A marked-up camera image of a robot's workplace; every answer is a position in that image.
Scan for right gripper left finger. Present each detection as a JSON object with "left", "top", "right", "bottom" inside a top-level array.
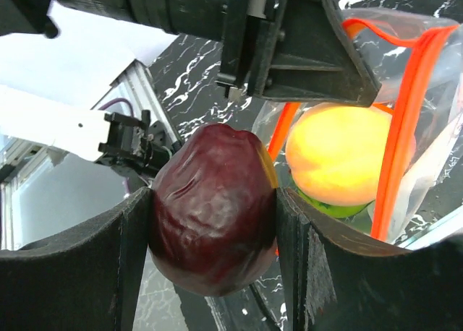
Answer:
[{"left": 1, "top": 188, "right": 152, "bottom": 330}]

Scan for green apple toy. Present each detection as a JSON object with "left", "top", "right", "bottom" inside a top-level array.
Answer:
[{"left": 289, "top": 169, "right": 379, "bottom": 219}]

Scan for clear zip bag orange zipper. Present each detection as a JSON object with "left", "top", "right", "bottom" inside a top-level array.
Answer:
[{"left": 252, "top": 8, "right": 462, "bottom": 243}]

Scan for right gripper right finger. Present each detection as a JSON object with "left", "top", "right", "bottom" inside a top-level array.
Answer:
[{"left": 276, "top": 189, "right": 462, "bottom": 330}]

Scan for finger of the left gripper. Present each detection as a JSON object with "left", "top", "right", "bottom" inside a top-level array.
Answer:
[{"left": 249, "top": 0, "right": 381, "bottom": 107}]

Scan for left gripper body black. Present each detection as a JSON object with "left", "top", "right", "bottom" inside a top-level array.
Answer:
[{"left": 1, "top": 0, "right": 278, "bottom": 98}]

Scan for yellow lemon toy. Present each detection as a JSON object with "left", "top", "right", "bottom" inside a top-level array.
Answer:
[{"left": 285, "top": 104, "right": 391, "bottom": 207}]

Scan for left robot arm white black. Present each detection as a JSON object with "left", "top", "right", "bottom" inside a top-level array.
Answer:
[{"left": 1, "top": 0, "right": 381, "bottom": 177}]

